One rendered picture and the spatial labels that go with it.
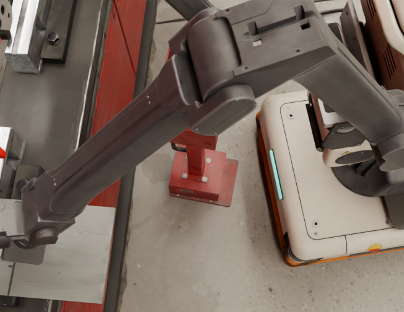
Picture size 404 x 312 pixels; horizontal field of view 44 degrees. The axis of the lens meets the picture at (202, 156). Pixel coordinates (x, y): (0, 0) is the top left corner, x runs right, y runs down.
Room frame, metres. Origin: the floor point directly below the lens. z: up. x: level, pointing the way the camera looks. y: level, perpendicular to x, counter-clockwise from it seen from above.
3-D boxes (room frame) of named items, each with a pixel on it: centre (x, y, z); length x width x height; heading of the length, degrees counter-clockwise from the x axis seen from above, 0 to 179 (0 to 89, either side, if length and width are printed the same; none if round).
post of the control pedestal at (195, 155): (0.55, 0.02, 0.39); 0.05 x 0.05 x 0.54; 78
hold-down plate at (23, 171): (0.18, 0.40, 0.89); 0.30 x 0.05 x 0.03; 174
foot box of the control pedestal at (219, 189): (0.54, -0.01, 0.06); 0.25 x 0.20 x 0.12; 78
